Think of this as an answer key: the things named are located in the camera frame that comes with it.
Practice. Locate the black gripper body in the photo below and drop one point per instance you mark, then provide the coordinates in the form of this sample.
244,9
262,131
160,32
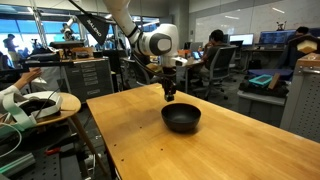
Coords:
168,77

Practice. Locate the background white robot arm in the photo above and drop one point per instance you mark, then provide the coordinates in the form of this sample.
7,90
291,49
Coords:
68,30

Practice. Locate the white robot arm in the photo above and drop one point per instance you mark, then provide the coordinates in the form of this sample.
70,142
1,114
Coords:
151,36

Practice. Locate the white sleeved operator forearm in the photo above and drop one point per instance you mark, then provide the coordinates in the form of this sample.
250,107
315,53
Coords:
8,91

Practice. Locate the dark grey bowl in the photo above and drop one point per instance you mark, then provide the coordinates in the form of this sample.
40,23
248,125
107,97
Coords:
181,117

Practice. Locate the bare operator hand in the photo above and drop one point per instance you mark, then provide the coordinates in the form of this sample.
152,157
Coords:
30,74

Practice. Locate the open laptop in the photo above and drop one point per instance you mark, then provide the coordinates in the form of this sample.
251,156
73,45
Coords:
196,55

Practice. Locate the grey office chair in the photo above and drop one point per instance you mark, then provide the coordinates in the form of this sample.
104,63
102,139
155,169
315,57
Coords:
216,68

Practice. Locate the seated person in dark shirt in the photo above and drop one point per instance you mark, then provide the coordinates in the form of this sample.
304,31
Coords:
215,46

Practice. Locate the grey drawer cabinet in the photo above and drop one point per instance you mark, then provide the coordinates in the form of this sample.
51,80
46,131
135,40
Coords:
88,78

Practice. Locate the bright computer monitor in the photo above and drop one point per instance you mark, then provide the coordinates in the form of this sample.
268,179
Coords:
242,39

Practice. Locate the black triangular pennant flag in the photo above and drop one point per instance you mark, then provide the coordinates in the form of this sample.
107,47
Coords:
96,27

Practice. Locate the grey storage bin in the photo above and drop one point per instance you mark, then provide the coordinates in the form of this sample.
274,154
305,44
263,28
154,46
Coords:
260,105

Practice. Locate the teal tray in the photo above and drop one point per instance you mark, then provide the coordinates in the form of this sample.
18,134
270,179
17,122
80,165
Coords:
261,80

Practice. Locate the round wooden side table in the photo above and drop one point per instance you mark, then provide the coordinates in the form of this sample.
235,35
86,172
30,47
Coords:
66,106

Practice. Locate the wooden plank piece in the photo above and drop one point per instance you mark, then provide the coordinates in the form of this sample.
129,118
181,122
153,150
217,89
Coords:
274,81

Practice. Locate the wide dark computer monitor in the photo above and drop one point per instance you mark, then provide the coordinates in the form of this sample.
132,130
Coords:
276,36

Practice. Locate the white perforated metal cabinet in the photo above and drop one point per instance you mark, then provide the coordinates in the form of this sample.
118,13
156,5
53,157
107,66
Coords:
303,100

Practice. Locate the white VR headset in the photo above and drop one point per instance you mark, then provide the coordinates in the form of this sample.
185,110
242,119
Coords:
30,108

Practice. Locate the person in dark cap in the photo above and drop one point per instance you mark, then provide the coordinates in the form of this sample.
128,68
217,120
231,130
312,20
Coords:
302,30

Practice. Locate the wooden house shaped box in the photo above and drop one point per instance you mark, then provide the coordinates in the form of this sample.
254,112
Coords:
306,44

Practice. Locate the standing person by window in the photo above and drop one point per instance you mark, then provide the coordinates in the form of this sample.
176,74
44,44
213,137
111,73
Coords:
11,48

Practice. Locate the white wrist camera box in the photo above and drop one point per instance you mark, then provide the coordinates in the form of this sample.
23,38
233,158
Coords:
180,61

